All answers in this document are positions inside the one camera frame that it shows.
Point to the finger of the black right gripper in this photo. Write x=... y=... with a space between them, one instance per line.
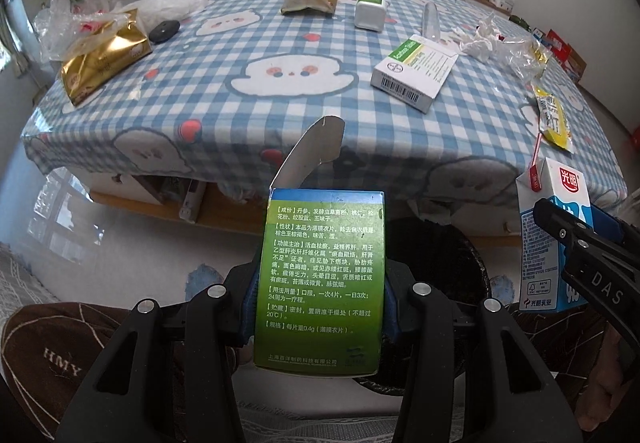
x=601 y=263

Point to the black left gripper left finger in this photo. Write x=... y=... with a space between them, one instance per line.
x=166 y=373

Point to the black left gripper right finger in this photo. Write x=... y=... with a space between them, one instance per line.
x=509 y=394

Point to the blue white milk carton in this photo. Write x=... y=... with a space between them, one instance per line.
x=542 y=287

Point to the green medicine box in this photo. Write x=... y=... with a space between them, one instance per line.
x=320 y=288

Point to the white Bayer medicine box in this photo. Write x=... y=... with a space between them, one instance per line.
x=414 y=72

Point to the clear plastic tube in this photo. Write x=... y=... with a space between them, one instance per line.
x=430 y=22

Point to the black trash bin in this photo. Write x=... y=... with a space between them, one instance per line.
x=440 y=256

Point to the person's right hand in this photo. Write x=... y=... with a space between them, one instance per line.
x=605 y=389

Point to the brown patterned trouser leg left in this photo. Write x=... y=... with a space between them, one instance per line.
x=47 y=351

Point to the yellow snack wrapper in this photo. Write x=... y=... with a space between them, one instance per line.
x=553 y=122

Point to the colourful boxes on floor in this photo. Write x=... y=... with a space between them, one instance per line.
x=573 y=64

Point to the clear crumpled plastic wrapper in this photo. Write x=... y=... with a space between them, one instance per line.
x=526 y=57

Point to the blue checkered tablecloth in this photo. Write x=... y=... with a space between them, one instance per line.
x=227 y=97

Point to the crumpled white tissue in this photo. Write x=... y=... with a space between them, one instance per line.
x=484 y=43

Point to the small white cube box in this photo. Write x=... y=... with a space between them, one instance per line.
x=370 y=15

